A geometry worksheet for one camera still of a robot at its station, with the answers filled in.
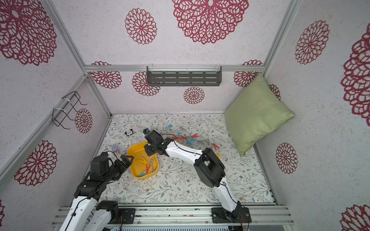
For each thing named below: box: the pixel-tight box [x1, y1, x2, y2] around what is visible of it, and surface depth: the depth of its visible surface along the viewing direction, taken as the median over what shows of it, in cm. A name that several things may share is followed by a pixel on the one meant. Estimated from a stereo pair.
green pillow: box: [224, 72, 295, 157], surface depth 89 cm
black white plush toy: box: [124, 128, 134, 136], surface depth 108 cm
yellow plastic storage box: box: [127, 141, 159, 180], surface depth 94 cm
